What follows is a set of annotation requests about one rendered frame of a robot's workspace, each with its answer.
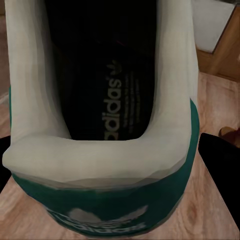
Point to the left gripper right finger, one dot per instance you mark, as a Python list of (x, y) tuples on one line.
[(223, 162)]

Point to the gym shoe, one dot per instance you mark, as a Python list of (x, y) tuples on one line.
[(103, 110)]

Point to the door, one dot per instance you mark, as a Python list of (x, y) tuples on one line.
[(216, 26)]

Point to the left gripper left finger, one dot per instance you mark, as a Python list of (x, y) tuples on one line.
[(5, 173)]

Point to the sandal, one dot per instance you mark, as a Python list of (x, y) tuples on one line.
[(231, 135)]

